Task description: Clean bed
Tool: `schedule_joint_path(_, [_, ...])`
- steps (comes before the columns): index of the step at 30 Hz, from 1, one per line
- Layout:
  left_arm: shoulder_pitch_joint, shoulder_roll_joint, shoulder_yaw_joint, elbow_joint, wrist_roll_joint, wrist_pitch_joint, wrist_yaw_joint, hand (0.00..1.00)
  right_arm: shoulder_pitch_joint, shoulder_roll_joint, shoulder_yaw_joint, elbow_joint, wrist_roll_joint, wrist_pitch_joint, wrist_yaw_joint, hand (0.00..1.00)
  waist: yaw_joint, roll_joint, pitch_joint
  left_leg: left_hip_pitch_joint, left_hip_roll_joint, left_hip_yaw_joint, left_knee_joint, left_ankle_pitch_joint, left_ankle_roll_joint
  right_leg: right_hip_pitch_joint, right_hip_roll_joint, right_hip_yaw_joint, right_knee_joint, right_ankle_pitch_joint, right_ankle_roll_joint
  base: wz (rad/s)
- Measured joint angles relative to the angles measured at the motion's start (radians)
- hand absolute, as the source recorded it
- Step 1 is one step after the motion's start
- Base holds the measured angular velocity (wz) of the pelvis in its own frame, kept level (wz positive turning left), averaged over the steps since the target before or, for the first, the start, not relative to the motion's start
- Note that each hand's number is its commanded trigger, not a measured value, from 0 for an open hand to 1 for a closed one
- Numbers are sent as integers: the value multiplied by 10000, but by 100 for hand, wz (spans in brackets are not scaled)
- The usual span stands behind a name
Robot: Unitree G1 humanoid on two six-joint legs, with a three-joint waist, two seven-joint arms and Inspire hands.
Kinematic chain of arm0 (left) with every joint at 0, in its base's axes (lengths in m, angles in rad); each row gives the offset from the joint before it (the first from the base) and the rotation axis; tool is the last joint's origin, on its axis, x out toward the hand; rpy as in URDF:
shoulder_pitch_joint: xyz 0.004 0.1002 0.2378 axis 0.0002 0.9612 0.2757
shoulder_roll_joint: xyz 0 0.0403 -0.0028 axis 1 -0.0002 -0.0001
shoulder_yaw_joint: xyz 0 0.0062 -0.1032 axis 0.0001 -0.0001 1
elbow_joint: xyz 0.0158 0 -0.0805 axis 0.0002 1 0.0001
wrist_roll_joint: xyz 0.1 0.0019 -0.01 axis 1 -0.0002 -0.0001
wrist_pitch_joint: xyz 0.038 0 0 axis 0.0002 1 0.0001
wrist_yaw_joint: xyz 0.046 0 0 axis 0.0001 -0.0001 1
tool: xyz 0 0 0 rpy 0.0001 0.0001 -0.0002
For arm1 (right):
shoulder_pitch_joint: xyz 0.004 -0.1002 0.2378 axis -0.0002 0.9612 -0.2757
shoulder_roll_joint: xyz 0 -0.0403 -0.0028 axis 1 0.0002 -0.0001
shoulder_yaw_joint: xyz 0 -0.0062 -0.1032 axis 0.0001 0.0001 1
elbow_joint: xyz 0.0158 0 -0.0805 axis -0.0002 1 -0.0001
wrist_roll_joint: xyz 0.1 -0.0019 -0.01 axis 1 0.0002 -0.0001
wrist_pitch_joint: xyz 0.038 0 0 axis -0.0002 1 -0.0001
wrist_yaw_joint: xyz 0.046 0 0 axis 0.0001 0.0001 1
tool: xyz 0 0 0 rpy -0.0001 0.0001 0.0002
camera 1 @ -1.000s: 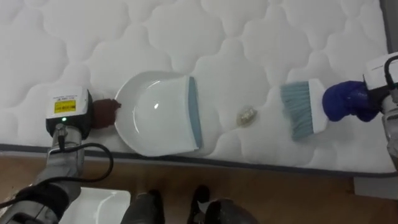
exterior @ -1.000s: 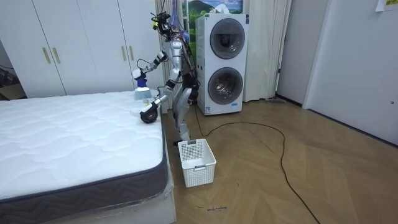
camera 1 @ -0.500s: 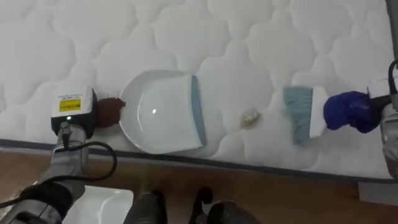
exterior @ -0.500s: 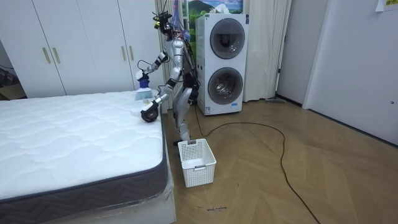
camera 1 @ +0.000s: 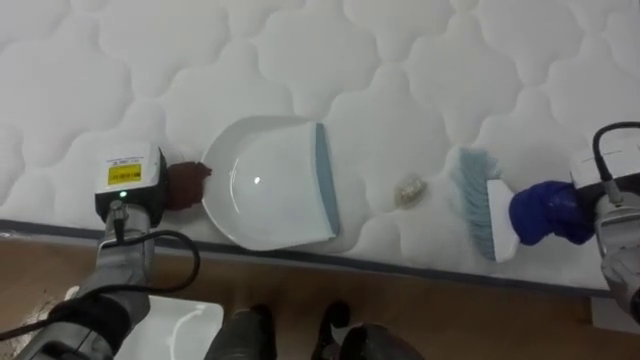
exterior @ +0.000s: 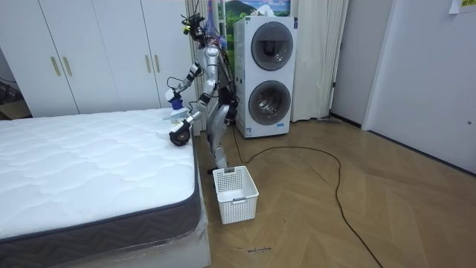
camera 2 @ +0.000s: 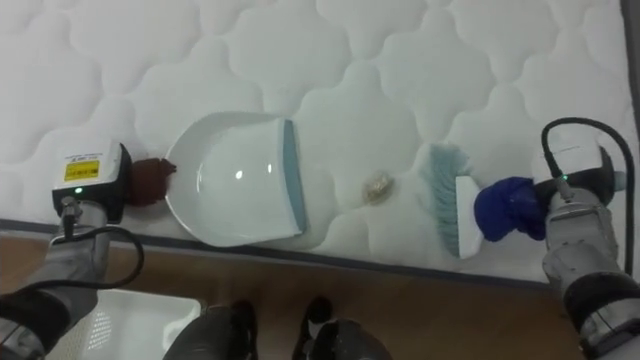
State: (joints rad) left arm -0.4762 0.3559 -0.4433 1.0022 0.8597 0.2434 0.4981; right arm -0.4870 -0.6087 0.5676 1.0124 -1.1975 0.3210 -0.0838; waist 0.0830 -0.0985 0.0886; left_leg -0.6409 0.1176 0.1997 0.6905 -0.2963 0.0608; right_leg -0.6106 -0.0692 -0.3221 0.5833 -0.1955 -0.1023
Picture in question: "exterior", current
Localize white item on washer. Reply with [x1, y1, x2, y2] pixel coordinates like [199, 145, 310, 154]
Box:
[255, 4, 276, 18]

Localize paper note on wall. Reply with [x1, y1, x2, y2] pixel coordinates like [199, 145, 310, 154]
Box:
[448, 0, 476, 16]

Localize black floor cable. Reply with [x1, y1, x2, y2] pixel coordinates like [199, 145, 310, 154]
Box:
[231, 123, 385, 268]

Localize cable bundle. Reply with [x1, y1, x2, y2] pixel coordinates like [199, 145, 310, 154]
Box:
[193, 0, 228, 50]

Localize white door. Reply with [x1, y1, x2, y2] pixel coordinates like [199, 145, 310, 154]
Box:
[361, 0, 476, 176]

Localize robot legs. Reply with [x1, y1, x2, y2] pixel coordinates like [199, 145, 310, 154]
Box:
[205, 100, 239, 175]

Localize white plastic laundry basket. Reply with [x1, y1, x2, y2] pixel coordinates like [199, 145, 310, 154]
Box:
[212, 165, 260, 226]

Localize robot body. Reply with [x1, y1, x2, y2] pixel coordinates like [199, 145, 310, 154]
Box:
[181, 13, 239, 112]

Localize white wardrobe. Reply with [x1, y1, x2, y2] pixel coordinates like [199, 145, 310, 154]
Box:
[0, 0, 198, 118]

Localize blue and white cloth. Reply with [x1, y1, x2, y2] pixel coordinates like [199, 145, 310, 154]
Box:
[162, 100, 190, 121]

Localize bed with white mattress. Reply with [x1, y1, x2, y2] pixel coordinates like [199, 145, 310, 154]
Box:
[0, 107, 212, 268]

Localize cardboard box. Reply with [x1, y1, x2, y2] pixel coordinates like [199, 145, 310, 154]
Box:
[0, 98, 33, 121]

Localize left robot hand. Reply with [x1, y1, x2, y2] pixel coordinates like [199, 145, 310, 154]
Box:
[168, 119, 193, 147]

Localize white washing machine tower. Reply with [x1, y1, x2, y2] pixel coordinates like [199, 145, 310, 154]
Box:
[233, 15, 298, 139]

